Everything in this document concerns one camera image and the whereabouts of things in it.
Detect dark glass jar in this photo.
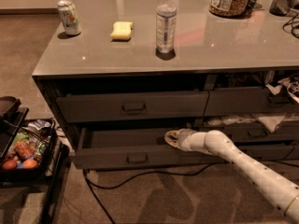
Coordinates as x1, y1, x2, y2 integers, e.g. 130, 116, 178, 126
269, 0, 299, 16

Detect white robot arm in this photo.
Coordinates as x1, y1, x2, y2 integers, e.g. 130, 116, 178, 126
164, 129, 299, 223

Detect orange snack bag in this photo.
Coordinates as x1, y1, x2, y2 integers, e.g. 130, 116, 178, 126
14, 141, 33, 160

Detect grey drawer cabinet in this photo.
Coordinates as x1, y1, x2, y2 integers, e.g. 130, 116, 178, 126
31, 0, 299, 174

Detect green white soda can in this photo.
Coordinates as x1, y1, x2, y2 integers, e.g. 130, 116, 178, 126
57, 0, 81, 35

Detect black tray on cart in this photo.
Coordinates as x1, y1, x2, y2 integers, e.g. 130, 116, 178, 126
0, 96, 29, 159

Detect black white patterned bag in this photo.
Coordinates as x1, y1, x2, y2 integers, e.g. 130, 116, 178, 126
266, 74, 299, 104

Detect orange fruit in basket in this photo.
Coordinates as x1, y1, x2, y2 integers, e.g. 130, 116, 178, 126
22, 159, 38, 169

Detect yellow sponge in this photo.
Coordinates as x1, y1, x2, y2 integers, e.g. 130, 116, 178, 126
110, 21, 133, 41

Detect black floor cable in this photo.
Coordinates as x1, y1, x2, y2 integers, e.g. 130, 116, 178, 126
81, 162, 219, 224

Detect clear plastic water bottle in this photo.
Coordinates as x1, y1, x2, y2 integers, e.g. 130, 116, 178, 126
156, 0, 177, 53

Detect black cable on counter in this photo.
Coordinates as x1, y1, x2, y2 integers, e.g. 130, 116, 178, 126
281, 9, 299, 39

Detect red apple in basket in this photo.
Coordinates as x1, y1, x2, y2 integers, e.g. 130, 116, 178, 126
2, 160, 18, 170

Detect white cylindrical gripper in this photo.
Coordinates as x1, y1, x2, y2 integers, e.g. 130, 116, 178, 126
164, 129, 207, 152

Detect clear plastic bags in drawer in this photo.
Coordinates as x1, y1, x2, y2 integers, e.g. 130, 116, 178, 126
206, 113, 299, 133

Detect black basket of snacks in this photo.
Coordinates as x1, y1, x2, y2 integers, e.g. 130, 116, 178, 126
0, 119, 57, 182

